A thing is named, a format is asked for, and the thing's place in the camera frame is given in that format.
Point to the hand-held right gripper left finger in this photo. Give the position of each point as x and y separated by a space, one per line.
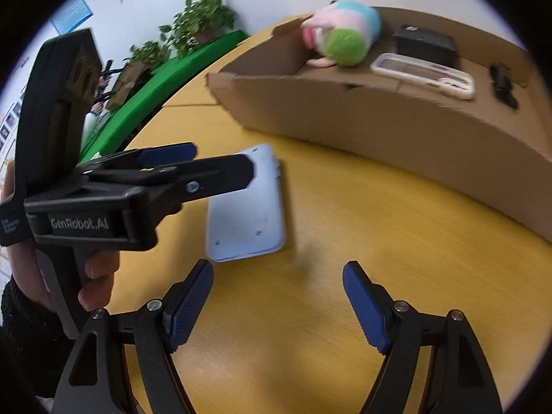
192 297

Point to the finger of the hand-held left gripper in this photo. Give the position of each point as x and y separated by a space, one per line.
172 153
215 177

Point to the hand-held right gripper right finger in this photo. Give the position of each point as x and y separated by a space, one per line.
362 306

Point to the light blue tablet case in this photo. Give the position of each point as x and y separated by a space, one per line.
246 211

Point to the cardboard box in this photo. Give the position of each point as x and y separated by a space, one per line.
388 116

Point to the pastel plush toy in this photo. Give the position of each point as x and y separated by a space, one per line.
345 39

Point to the person's left forearm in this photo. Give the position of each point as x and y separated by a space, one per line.
30 336

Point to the person's left hand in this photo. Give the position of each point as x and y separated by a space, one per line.
101 269

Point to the green board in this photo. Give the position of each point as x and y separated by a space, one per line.
185 64

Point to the small potted plant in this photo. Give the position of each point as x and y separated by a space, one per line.
146 54

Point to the leafy potted plant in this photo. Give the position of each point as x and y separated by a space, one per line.
202 17

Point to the white framed rectangular device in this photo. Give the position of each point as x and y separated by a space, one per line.
448 82

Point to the small black box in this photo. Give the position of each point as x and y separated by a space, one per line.
425 45

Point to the small black clip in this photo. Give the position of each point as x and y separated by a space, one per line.
502 84

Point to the row of wall photos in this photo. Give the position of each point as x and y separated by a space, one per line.
11 125

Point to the blue-framed wall poster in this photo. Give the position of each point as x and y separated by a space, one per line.
73 13

